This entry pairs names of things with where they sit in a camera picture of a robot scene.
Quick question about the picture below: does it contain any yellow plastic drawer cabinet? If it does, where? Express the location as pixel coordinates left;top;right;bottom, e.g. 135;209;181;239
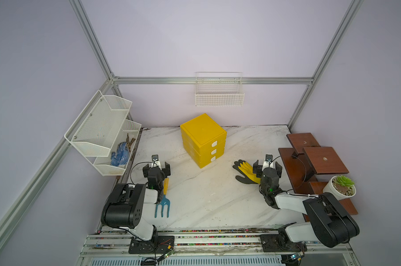
180;114;227;168

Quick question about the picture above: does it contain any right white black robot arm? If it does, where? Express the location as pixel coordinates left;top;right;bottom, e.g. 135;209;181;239
253;159;360;248

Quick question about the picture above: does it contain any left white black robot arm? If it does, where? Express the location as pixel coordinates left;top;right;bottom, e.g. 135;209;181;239
101;161;171;242

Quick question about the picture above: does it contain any yellow black work glove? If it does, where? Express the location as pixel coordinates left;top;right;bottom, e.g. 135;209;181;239
232;160;260;185

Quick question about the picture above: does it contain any blue cloth item on shelf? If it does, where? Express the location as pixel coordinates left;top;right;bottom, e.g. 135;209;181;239
110;142;130;166

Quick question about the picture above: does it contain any potted succulent white pot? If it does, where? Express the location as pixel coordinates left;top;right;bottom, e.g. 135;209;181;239
322;175;356;201

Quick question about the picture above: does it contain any teal garden fork yellow handle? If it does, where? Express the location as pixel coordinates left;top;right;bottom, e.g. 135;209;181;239
155;178;171;218

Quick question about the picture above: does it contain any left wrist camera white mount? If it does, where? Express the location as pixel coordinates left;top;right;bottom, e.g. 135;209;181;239
151;155;162;168

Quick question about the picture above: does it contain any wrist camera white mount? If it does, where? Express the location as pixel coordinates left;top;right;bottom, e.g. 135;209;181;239
151;155;162;168
262;154;275;169

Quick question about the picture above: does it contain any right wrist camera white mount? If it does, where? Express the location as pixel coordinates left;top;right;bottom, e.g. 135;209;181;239
262;154;275;169

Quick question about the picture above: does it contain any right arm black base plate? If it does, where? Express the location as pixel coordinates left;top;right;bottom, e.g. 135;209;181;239
260;235;307;252

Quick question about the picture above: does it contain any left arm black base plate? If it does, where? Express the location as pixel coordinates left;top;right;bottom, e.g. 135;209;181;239
128;236;175;254

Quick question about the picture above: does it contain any white mesh two-tier wall shelf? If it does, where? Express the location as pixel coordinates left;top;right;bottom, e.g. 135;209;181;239
64;91;141;176

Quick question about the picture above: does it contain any white wire wall basket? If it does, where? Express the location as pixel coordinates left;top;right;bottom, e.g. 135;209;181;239
195;72;245;107

